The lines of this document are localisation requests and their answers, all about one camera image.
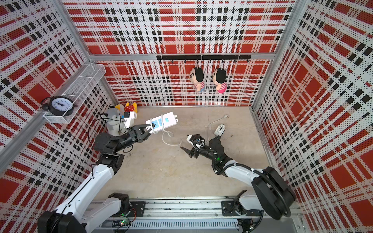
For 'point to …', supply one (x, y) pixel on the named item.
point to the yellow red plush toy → (130, 108)
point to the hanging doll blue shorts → (196, 75)
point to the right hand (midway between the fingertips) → (187, 140)
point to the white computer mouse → (220, 130)
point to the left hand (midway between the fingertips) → (157, 126)
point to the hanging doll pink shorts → (219, 76)
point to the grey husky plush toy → (115, 125)
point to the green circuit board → (124, 223)
